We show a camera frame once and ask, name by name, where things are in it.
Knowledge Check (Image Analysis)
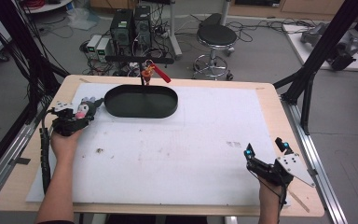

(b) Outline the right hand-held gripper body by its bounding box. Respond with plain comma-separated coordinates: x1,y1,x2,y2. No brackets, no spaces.
245,152,317,189

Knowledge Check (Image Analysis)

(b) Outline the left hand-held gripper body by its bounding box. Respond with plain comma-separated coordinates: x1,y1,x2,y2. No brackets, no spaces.
50,101,91,137

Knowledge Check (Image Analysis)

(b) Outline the black and white plush toy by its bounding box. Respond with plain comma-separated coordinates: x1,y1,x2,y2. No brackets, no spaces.
74,96,105,120

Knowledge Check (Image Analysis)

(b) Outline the black stand with tray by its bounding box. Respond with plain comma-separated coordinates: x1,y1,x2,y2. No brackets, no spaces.
103,55,180,119

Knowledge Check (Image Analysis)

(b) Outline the cowboy keychain with red strap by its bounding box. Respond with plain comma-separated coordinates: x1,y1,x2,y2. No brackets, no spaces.
141,60,172,87

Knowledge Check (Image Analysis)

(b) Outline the person's left hand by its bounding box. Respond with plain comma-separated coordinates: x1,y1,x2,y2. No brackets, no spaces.
49,128,84,163

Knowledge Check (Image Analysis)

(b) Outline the person's right hand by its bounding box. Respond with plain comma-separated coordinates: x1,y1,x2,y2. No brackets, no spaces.
258,179,285,217

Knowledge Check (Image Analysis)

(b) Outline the wooden stick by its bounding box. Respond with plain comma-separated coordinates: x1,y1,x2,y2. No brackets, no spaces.
287,188,310,214

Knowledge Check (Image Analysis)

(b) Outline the black tape piece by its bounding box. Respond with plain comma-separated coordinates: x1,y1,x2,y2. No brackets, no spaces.
8,157,32,166

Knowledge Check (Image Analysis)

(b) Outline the white table mat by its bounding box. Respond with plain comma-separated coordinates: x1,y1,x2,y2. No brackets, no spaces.
25,81,292,208

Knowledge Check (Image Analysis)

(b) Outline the white power supply box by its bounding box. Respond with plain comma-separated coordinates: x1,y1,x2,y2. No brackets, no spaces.
86,34,103,54
95,36,112,63

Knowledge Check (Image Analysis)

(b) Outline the black computer tower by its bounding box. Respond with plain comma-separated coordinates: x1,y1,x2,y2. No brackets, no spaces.
132,5,154,49
109,8,135,49

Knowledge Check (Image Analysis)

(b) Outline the clear plastic bag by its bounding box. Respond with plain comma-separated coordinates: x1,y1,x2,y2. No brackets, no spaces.
65,7,102,32

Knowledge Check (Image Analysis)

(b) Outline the white floor board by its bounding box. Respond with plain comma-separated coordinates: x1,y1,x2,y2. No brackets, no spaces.
282,23,358,73

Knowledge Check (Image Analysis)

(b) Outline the grey and black device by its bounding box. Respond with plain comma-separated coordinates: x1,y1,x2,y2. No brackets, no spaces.
328,36,358,72

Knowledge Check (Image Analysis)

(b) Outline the round white table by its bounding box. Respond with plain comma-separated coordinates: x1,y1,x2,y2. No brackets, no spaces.
21,0,75,14

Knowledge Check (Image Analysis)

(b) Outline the black round stool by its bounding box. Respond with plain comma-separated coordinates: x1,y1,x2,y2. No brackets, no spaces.
192,12,239,82

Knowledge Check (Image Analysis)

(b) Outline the grey metal stand leg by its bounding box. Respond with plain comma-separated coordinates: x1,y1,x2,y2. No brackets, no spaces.
167,0,184,60

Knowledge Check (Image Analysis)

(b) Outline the aluminium rail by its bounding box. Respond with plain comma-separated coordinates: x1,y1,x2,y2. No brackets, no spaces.
280,94,350,224
0,94,54,208

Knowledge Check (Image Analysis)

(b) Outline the thin black cable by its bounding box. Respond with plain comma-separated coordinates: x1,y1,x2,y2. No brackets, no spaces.
247,169,290,224

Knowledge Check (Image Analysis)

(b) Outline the thick black sleeved cable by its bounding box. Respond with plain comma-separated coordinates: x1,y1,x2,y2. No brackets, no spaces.
39,107,56,196

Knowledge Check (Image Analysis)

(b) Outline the black frame strut with cables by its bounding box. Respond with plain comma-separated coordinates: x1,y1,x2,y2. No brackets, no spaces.
0,0,70,125

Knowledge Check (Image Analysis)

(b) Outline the tangle of black floor cables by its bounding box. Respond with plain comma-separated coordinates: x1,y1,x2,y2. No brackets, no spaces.
227,18,320,44

